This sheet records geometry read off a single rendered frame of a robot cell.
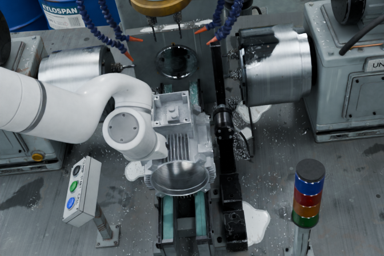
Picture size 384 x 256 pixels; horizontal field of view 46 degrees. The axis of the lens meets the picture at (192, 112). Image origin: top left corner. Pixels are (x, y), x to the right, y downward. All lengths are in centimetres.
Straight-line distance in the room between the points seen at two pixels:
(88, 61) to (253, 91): 50
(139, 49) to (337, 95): 64
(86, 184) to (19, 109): 52
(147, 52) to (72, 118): 79
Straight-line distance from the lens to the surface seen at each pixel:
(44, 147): 156
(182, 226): 134
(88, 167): 123
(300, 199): 102
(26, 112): 72
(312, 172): 97
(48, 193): 159
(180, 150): 118
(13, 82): 71
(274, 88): 137
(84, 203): 117
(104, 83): 85
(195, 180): 129
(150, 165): 117
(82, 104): 79
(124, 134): 87
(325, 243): 136
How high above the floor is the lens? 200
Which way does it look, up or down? 46 degrees down
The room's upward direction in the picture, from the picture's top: 10 degrees counter-clockwise
